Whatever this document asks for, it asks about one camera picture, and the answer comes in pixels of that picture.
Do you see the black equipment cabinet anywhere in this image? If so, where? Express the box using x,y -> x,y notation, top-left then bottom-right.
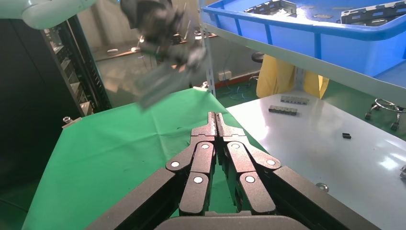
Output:
0,15 -> 112,197

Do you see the white metal shelf rack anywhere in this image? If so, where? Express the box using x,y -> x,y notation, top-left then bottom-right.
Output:
198,0 -> 406,230

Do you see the silver sheet metal bracket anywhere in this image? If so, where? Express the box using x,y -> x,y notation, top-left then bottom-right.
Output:
136,62 -> 194,110

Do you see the chrome stool wheel base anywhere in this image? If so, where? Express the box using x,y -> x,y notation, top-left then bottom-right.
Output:
364,97 -> 406,131

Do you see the green table cloth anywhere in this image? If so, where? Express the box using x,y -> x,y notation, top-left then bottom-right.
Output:
21,88 -> 270,230

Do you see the blue floor cable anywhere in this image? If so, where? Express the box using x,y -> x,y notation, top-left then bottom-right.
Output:
221,80 -> 255,101

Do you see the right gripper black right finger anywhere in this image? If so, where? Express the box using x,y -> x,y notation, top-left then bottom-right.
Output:
215,113 -> 381,230

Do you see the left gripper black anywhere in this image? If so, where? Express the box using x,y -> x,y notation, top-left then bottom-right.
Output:
120,0 -> 207,71

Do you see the blue plastic bin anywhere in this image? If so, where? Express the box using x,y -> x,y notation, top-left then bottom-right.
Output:
202,0 -> 406,79

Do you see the grey toothed metal bar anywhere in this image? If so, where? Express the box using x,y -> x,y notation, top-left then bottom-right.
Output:
268,105 -> 298,116
280,95 -> 310,106

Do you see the person in yellow garment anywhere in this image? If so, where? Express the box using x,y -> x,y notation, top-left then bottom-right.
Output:
256,54 -> 330,100

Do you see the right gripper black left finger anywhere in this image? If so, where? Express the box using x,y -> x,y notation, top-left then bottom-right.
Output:
85,112 -> 217,230

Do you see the grey metal bracket part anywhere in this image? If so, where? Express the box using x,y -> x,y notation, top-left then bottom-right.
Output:
340,0 -> 406,27
244,0 -> 297,16

